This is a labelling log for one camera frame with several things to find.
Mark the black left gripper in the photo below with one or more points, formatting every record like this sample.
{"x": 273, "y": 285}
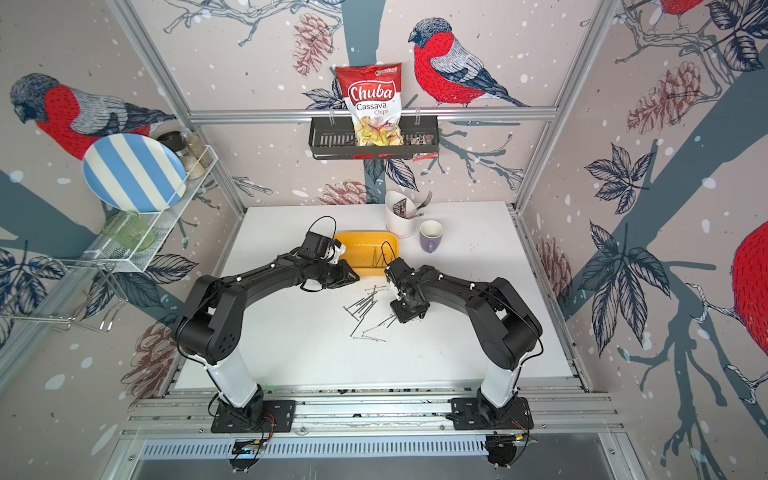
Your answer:
{"x": 343, "y": 275}

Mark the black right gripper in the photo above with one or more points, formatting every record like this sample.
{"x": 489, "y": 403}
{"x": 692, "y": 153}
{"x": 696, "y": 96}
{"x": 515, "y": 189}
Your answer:
{"x": 401, "y": 317}

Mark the steel nail pile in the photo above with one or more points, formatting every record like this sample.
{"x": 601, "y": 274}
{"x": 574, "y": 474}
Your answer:
{"x": 359, "y": 309}

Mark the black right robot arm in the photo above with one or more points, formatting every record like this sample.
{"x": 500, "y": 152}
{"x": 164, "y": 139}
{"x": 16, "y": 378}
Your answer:
{"x": 507, "y": 331}

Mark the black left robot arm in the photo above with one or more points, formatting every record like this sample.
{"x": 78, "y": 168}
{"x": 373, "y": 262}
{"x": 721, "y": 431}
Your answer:
{"x": 210, "y": 327}

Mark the yellow plastic storage box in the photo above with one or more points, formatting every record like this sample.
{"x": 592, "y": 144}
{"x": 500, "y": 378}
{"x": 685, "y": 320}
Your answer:
{"x": 360, "y": 246}

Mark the purple mug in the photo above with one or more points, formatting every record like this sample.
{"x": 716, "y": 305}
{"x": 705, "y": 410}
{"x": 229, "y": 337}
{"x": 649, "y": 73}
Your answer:
{"x": 430, "y": 235}

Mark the white cutlery holder cup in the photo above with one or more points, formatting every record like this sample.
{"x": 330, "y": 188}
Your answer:
{"x": 399, "y": 214}

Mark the red Chuba chips bag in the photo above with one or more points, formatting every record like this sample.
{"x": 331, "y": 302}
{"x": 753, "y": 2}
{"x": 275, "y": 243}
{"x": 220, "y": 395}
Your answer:
{"x": 372, "y": 95}

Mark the dark lid spice jar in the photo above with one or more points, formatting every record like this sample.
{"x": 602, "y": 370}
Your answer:
{"x": 176, "y": 142}

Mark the blue white striped plate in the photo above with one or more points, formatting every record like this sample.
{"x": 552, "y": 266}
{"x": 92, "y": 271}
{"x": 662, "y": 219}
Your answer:
{"x": 131, "y": 172}

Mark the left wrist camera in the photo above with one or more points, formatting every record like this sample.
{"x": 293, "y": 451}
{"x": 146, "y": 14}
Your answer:
{"x": 335, "y": 252}

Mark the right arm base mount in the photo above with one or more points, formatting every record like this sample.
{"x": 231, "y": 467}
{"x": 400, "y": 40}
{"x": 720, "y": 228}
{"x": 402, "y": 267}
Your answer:
{"x": 479, "y": 414}

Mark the black wall basket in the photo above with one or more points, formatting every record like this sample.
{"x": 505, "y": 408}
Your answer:
{"x": 335, "y": 140}

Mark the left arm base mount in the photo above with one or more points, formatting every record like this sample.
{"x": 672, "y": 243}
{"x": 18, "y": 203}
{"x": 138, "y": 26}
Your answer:
{"x": 259, "y": 416}

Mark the clear wire dish rack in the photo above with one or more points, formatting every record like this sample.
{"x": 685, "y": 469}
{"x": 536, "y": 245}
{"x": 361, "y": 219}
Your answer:
{"x": 126, "y": 265}

